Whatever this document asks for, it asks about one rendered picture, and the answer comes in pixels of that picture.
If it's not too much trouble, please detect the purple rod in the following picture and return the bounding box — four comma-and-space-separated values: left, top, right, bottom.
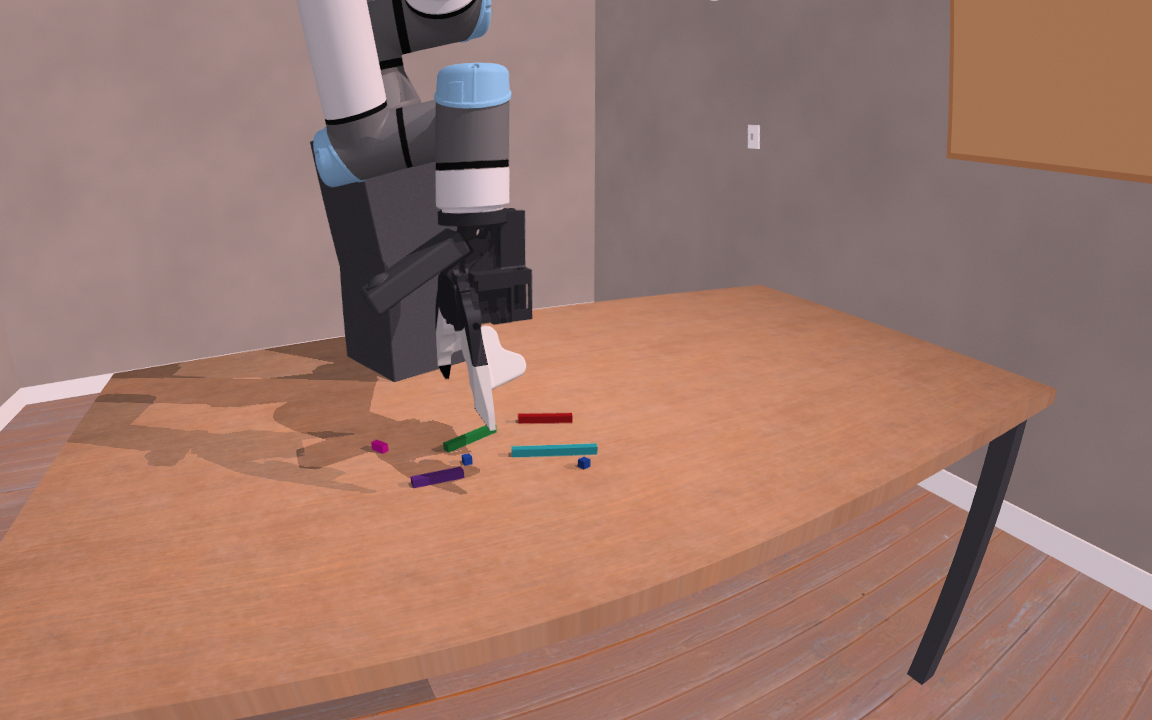
410, 467, 464, 488

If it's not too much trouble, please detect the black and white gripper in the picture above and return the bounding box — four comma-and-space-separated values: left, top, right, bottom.
435, 209, 532, 431

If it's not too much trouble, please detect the green rod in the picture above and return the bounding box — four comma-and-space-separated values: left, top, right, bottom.
444, 425, 497, 453

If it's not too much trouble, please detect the turquoise rod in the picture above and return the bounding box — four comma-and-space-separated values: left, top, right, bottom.
511, 444, 598, 458

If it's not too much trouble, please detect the red rod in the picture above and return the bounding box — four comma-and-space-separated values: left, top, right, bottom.
518, 414, 573, 424

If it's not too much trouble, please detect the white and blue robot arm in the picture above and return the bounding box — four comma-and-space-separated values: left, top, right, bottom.
296, 0, 511, 316

